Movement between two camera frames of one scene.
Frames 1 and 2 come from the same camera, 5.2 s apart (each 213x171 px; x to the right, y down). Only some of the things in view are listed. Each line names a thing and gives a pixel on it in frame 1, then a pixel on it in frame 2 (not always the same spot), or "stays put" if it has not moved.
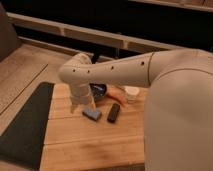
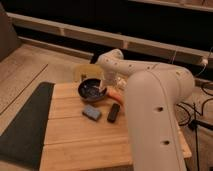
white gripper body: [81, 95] -> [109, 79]
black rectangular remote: [113, 112] stays put
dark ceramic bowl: [98, 90] stays put
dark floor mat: [24, 140] stays put
